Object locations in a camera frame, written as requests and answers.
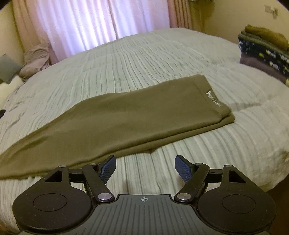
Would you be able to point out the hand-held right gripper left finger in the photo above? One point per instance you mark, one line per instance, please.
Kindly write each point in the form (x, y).
(108, 168)

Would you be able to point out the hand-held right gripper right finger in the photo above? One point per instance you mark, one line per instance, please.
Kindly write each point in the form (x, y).
(182, 168)

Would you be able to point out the khaki pants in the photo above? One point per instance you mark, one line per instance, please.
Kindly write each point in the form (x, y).
(124, 113)

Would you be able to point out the small black object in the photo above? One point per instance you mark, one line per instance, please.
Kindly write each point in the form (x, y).
(1, 113)

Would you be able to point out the purple folded garment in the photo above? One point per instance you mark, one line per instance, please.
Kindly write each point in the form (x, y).
(255, 64)

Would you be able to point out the white pillow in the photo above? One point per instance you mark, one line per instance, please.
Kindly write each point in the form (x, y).
(9, 89)

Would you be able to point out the pink crumpled cloth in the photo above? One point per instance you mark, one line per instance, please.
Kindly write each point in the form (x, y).
(33, 61)

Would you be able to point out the navy printed folded garment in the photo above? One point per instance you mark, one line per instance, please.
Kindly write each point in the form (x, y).
(259, 53)

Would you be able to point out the grey blue pillow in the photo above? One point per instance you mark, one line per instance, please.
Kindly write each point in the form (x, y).
(8, 67)

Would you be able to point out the grey green folded garment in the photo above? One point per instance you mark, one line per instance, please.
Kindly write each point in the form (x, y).
(250, 38)

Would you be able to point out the sheer white curtain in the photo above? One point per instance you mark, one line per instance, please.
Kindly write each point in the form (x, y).
(90, 22)

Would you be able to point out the pink drape curtain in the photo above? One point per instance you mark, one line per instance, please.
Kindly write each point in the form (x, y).
(24, 22)
(178, 13)

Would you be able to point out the olive folded garment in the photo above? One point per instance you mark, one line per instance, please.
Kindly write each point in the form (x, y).
(266, 34)

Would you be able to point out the small wall fixture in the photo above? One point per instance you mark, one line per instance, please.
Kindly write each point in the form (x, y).
(274, 12)

